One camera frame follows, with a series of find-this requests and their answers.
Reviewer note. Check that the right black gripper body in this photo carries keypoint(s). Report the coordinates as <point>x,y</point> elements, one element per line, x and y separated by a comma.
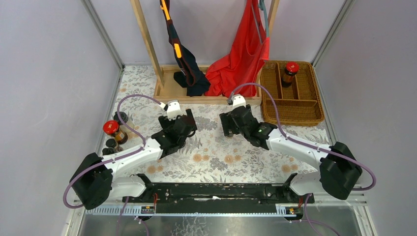
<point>234,116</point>

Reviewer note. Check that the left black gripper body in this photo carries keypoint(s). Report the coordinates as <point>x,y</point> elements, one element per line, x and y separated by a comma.
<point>177,120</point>

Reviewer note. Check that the red lid sauce jar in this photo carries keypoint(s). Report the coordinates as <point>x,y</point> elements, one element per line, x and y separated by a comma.
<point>290,70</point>

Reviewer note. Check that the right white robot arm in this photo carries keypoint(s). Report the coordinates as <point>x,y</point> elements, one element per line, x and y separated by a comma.
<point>336,170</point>

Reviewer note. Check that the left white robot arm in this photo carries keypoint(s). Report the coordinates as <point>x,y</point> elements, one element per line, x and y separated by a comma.
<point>99,178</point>

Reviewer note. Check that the dark navy garment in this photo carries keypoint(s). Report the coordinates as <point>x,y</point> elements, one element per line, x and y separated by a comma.
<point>190,76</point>

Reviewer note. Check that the red apron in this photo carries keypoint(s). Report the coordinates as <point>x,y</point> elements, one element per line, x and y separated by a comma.
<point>246,58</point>

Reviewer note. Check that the wicker divided tray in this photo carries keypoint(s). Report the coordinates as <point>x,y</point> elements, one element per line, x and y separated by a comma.
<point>299,104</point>

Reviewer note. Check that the red lid jar at left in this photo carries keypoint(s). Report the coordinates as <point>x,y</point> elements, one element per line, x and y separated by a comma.
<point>112,128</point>

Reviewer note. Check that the grey clothes hanger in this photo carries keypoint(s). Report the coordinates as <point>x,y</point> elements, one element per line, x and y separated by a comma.
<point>262,6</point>

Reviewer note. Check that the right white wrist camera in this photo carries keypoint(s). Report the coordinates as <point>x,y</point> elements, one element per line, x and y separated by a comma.
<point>236,101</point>

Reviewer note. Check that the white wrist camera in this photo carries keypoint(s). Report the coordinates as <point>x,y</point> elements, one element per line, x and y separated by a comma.
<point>236,101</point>
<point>173,109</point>

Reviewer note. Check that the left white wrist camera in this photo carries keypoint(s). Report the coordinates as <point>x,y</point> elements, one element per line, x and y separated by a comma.
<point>173,109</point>

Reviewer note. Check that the wooden rack frame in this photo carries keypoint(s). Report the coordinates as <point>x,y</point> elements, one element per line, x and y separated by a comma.
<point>166,89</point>

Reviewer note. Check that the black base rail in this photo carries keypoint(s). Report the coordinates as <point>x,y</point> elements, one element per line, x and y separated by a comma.
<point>220,198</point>

